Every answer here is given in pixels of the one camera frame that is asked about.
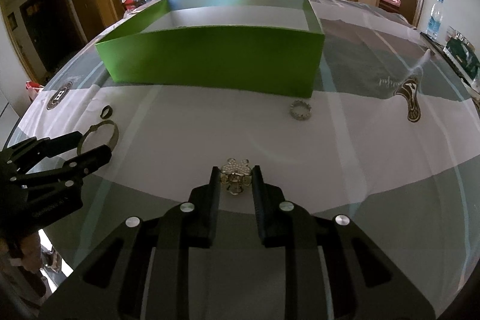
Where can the green cardboard box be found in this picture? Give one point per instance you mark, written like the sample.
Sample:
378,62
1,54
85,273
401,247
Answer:
262,46

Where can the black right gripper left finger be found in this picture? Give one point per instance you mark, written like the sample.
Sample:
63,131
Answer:
141,270

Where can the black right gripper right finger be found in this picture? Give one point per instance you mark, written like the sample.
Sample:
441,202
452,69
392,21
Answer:
333,269

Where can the dark green box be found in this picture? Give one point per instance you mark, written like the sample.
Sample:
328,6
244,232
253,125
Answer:
464,58

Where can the thin metal bangle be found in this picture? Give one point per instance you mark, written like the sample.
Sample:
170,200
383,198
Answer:
105,133

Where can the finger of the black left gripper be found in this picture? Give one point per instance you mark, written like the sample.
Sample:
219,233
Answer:
23,156
71,166

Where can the plastic water bottle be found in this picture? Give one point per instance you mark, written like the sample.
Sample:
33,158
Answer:
435,20

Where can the operator hand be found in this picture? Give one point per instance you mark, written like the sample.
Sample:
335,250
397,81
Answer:
26,254

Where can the patterned grey white tablecloth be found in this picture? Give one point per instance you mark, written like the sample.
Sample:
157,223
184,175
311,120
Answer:
389,137

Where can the pearl flower brooch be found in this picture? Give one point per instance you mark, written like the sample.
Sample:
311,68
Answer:
235,176

